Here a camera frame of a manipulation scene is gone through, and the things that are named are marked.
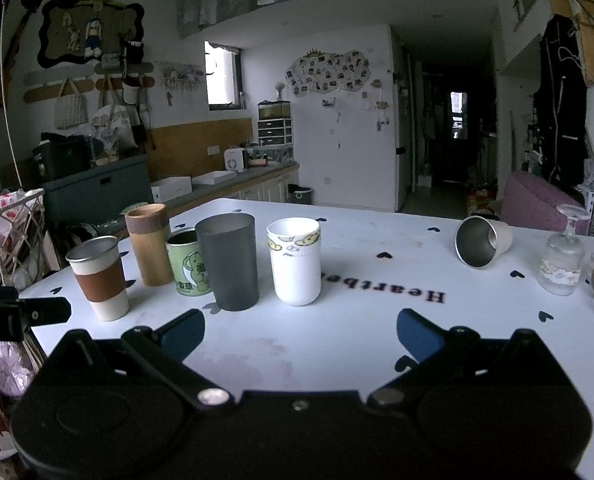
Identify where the bamboo cup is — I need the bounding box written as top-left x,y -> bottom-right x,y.
124,203 -> 176,288

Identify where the stainless steel cup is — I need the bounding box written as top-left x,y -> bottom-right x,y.
455,215 -> 514,271

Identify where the black bag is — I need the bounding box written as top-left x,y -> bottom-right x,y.
32,132 -> 93,184

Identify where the black hanging clothing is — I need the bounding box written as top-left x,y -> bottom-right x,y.
533,13 -> 589,194

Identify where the white small appliance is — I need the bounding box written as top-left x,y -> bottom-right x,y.
223,147 -> 247,172

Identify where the cloud shaped photo board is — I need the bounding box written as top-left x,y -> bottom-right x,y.
284,48 -> 373,99

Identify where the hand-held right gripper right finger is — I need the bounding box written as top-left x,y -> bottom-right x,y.
366,309 -> 480,409

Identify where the grey plastic tumbler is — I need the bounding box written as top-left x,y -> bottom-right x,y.
195,212 -> 260,312

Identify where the window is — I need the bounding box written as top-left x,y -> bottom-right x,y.
204,40 -> 243,110

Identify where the printed tote bag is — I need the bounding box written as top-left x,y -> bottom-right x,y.
90,77 -> 140,152

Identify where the pink plastic bag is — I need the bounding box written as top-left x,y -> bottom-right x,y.
0,340 -> 36,397

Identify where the fish tank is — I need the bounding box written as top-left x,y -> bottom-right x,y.
256,100 -> 292,121

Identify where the white flat box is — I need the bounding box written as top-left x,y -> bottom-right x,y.
191,169 -> 238,186
150,176 -> 193,205

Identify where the green cartoon mug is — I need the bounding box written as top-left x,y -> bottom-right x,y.
165,228 -> 213,297

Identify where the white drawer organizer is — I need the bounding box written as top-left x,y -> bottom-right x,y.
256,118 -> 294,147

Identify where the white counter cabinet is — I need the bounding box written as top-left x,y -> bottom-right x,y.
149,159 -> 300,212

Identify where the wire basket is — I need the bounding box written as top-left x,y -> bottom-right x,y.
0,188 -> 48,292

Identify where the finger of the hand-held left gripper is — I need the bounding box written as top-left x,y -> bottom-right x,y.
20,296 -> 73,327

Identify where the grey storage box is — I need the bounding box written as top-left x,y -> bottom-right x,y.
41,153 -> 152,232

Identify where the white cup with patterned rim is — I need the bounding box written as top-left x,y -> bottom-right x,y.
267,217 -> 323,307

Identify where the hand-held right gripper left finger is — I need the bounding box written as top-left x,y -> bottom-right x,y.
121,309 -> 232,412

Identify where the dark scalloped wall board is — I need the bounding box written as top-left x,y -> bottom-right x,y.
37,0 -> 146,69

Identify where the clear stemmed glass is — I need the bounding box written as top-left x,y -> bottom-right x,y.
537,203 -> 594,297

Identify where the pink armchair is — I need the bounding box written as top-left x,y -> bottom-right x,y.
499,169 -> 590,236

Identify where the white cup with brown sleeve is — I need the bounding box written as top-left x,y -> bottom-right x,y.
65,235 -> 130,322

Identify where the black trash bin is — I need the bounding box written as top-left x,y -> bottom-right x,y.
287,183 -> 314,205

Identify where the white heart print tablecloth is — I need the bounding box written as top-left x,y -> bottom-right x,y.
19,198 -> 594,480

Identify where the knitted hanging bag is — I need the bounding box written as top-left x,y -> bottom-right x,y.
53,78 -> 89,130

